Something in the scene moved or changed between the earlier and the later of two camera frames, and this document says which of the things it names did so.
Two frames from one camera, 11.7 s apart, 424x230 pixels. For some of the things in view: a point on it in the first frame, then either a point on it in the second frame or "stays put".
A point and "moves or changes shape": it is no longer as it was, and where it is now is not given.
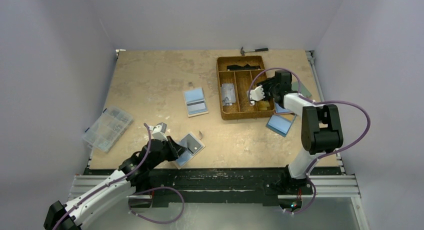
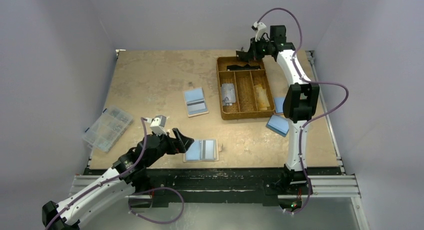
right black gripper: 266,89 → 248,55
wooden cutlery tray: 235,74 stays put
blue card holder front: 280,124 stays put
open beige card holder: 195,102 stays put
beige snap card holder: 193,148 moves or changes shape
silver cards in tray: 228,94 stays put
